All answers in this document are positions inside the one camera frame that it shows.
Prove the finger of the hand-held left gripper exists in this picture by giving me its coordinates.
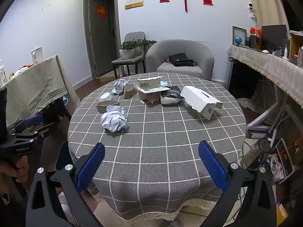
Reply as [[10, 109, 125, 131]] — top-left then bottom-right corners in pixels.
[[7, 115, 45, 134], [14, 123, 55, 139]]

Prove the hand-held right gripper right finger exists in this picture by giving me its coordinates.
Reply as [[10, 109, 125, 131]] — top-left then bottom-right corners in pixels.
[[198, 141, 277, 227]]

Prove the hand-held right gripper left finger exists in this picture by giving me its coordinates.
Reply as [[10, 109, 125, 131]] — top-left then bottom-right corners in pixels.
[[26, 142, 106, 227]]

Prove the person's left hand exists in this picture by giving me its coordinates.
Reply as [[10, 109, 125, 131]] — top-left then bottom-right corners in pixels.
[[0, 157, 30, 190]]

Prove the clear glass jar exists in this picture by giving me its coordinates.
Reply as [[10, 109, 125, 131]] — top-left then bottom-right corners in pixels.
[[243, 138, 271, 171]]

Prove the large crumpled white paper ball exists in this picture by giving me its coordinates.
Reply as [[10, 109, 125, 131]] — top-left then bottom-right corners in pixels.
[[101, 105, 128, 133]]

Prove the grey checked tablecloth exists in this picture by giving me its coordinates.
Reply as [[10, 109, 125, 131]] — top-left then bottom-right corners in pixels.
[[67, 72, 248, 220]]

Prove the white kettle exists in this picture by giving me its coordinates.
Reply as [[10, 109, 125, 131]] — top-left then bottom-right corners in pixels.
[[31, 46, 43, 64]]

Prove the long white cardboard box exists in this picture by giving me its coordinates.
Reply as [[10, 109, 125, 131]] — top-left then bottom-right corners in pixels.
[[180, 85, 223, 120]]

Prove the small white cup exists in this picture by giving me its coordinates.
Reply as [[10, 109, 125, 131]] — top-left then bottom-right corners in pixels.
[[99, 93, 113, 103]]

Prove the black snack packet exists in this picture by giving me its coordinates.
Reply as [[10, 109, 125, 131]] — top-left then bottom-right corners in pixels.
[[160, 86, 184, 106]]

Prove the squashed brown paper cup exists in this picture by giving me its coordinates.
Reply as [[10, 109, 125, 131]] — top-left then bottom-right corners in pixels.
[[123, 83, 138, 99]]

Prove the small crumpled white paper ball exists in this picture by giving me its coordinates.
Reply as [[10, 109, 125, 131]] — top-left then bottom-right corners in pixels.
[[112, 79, 129, 95]]

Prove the brown cardboard box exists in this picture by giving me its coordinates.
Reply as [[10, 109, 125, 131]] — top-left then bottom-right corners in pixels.
[[138, 90, 164, 104]]

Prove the grey door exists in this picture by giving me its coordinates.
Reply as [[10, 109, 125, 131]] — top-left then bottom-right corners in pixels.
[[89, 1, 114, 77]]

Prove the white barcode-label cardboard box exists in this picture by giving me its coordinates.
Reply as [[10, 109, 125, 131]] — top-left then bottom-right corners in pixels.
[[136, 76, 171, 94]]

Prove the grey armchair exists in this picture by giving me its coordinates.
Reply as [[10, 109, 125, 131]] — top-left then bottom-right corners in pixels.
[[145, 39, 215, 81]]

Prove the grey dining chair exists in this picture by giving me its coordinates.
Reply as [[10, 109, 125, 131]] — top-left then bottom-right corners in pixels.
[[111, 31, 146, 79]]

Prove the black handbag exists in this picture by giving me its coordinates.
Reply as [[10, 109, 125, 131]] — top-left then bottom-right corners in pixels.
[[169, 52, 197, 67]]

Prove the beige lace shelf cloth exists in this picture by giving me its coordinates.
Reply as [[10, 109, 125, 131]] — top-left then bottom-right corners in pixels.
[[227, 45, 303, 109]]

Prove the potted plant large white pot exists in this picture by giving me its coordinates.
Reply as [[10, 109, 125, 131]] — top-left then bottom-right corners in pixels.
[[119, 39, 136, 59]]

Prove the potted plant small white pot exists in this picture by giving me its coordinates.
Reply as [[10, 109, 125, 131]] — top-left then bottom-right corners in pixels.
[[134, 38, 158, 56]]

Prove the red door decoration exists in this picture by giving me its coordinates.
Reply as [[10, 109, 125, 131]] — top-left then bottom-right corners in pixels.
[[95, 5, 107, 19]]

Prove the framed picture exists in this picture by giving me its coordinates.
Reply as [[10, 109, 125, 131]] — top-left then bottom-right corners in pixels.
[[232, 26, 247, 46]]

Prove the dark monitor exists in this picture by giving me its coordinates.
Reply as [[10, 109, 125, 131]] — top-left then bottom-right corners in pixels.
[[261, 25, 287, 51]]

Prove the open cardboard carton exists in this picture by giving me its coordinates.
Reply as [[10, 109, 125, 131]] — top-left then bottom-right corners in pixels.
[[289, 30, 303, 67]]

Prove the white desk frame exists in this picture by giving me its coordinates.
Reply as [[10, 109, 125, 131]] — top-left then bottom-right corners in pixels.
[[247, 97, 288, 133]]

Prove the white security camera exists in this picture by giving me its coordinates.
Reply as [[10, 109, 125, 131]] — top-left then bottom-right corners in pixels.
[[247, 2, 257, 19]]

